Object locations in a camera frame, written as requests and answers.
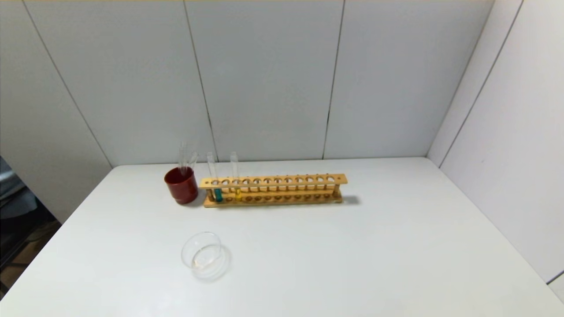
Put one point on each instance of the red plastic cup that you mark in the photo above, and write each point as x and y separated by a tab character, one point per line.
183	190

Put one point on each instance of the wooden test tube rack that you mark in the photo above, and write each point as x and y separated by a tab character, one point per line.
273	179

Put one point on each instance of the blue pigment test tube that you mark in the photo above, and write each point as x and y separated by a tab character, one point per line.
218	194

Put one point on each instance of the yellow pigment test tube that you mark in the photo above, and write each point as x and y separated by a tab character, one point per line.
238	193

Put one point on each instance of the dark background furniture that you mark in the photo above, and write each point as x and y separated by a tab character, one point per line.
17	207

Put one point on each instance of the clear glass beaker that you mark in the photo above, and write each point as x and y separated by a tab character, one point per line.
205	264

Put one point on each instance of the empty glass test tube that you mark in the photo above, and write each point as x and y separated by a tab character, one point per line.
192	161
182	158

